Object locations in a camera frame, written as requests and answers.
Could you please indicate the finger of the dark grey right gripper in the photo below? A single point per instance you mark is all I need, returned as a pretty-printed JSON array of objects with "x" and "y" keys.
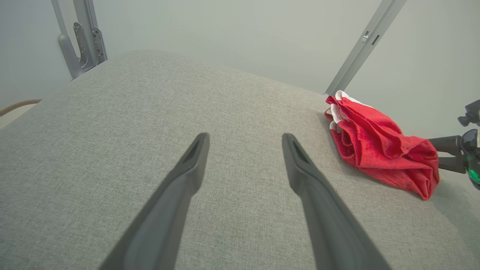
[
  {"x": 450, "y": 144},
  {"x": 453, "y": 164}
]

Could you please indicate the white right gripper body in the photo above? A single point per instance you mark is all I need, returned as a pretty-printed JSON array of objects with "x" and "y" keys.
[{"x": 473, "y": 157}]

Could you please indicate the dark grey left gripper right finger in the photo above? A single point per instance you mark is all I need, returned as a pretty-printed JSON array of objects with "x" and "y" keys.
[{"x": 326, "y": 225}]

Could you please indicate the grey slanted metal bar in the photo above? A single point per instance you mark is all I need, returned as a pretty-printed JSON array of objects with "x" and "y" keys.
[{"x": 365, "y": 41}]

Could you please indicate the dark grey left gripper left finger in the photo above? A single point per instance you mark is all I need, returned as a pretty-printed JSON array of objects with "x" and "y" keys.
[{"x": 165, "y": 217}]

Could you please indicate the red white basketball jersey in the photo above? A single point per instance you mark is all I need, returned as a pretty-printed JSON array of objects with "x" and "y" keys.
[{"x": 378, "y": 150}]

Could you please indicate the grey metal frame post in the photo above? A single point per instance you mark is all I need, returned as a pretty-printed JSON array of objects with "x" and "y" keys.
[{"x": 84, "y": 37}]

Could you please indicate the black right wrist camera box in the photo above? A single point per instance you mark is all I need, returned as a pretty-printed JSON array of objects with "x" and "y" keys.
[{"x": 472, "y": 112}]

